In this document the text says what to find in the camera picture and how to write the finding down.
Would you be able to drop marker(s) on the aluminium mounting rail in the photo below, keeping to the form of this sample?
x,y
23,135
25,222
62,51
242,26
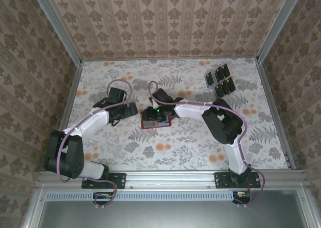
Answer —
x,y
170,179

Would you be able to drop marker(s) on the red card holder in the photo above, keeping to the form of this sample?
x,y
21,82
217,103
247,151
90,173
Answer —
x,y
150,125

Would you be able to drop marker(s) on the grey metal panel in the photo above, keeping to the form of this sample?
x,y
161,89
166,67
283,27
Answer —
x,y
170,215

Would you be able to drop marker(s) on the black credit card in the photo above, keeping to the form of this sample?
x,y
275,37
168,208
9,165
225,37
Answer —
x,y
226,70
225,87
210,79
219,73
219,90
231,84

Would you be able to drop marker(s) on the floral patterned table cover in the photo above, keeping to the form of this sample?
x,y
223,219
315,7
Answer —
x,y
175,150

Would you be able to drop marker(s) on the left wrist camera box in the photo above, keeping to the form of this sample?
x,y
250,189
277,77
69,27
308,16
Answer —
x,y
117,94

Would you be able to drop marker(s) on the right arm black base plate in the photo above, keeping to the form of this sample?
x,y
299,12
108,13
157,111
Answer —
x,y
220,181

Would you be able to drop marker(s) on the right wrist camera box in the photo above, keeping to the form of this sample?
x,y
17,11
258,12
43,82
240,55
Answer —
x,y
162,95

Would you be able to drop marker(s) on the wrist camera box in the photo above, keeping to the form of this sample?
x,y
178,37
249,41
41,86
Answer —
x,y
162,95
117,94

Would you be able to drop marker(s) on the black connector board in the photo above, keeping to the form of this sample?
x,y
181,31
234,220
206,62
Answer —
x,y
100,197
238,196

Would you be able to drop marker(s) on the aluminium table side rail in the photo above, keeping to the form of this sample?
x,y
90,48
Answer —
x,y
72,90
270,95

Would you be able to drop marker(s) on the clear acrylic card stand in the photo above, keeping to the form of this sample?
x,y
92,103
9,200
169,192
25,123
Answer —
x,y
229,77

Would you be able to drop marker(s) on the aluminium frame post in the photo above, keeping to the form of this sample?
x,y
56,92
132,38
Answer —
x,y
278,24
57,24

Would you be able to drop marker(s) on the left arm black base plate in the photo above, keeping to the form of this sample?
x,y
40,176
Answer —
x,y
119,180

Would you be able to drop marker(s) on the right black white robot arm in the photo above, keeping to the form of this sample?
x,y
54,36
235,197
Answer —
x,y
193,110

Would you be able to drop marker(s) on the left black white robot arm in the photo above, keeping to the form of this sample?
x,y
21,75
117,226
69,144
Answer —
x,y
87,122

